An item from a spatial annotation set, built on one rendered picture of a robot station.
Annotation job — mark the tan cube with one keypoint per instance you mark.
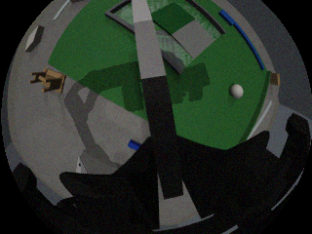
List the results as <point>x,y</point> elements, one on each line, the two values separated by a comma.
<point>275,79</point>

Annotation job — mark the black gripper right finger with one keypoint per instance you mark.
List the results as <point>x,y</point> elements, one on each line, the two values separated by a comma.
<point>205,170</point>

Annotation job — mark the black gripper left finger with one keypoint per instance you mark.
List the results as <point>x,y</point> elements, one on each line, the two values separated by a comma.
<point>135,184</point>

